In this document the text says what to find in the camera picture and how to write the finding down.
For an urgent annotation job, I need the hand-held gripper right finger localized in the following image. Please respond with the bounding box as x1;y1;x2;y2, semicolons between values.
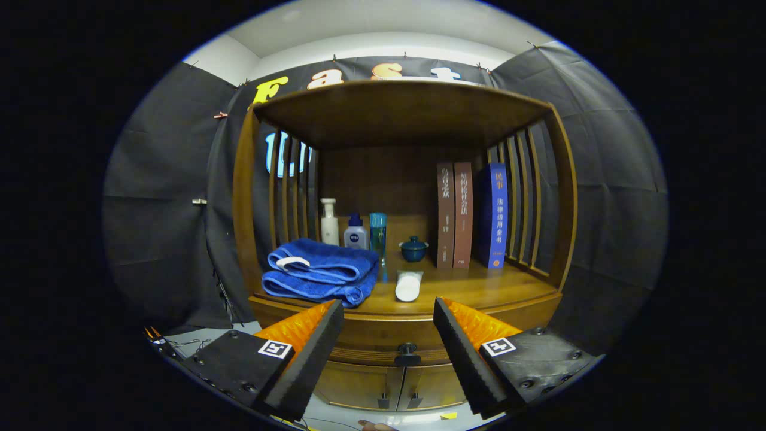
432;296;601;421

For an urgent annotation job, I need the clear blue bottle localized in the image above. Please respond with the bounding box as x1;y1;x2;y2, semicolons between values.
369;213;388;269

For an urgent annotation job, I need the white pump bottle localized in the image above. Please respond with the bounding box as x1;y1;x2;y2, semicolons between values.
320;198;340;246

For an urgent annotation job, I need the blue book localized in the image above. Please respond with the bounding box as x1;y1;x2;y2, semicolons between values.
479;162;509;269

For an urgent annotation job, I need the wooden drawer with black knob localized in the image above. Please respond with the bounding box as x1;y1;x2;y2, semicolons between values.
257;311;557;367

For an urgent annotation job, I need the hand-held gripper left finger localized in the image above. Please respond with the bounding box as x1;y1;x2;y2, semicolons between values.
171;299;345;423

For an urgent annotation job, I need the wooden cabinet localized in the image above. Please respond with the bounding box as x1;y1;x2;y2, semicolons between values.
232;80;579;412

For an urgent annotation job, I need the blue folded towel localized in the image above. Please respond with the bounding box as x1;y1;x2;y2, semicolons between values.
262;238;380;308

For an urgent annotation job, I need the white lotion bottle blue cap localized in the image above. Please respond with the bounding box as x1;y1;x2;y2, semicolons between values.
344;213;369;250

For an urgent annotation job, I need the dark brown book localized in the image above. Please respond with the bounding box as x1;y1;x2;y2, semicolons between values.
436;162;455;270

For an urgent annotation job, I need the white green tube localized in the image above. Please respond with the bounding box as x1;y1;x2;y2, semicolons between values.
394;270;424;302

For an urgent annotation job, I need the blue lidded teacup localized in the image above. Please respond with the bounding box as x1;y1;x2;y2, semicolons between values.
399;236;429;263

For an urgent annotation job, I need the wooden cabinet door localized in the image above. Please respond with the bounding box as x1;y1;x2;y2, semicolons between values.
314;362;405;411
398;364;468;411

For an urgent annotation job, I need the reddish brown book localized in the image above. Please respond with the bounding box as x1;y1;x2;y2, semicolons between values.
453;162;474;269

